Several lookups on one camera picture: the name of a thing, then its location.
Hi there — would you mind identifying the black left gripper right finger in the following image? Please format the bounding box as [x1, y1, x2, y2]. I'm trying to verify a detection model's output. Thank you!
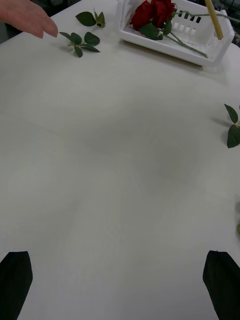
[202, 250, 240, 320]

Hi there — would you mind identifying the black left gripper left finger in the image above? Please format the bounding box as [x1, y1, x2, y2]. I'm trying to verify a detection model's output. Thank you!
[0, 250, 34, 320]

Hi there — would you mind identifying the person's hand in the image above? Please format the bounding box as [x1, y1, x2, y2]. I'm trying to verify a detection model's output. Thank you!
[0, 0, 59, 39]

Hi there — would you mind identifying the loose green leaf twig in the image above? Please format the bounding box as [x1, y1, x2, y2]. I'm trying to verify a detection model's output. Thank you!
[59, 31, 101, 59]
[223, 103, 240, 149]

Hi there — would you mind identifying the shallow white slotted box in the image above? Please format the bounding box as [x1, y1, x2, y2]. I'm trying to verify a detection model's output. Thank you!
[115, 0, 236, 68]

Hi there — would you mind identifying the yellow-tipped flower stem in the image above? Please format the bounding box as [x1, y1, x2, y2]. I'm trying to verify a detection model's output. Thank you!
[204, 0, 224, 41]

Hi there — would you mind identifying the loose green leaf pair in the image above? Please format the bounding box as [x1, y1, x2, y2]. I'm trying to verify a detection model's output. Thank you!
[75, 8, 106, 29]

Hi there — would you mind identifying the red rose green stem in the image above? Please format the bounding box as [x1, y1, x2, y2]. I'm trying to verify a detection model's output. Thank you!
[149, 0, 240, 29]
[129, 0, 209, 59]

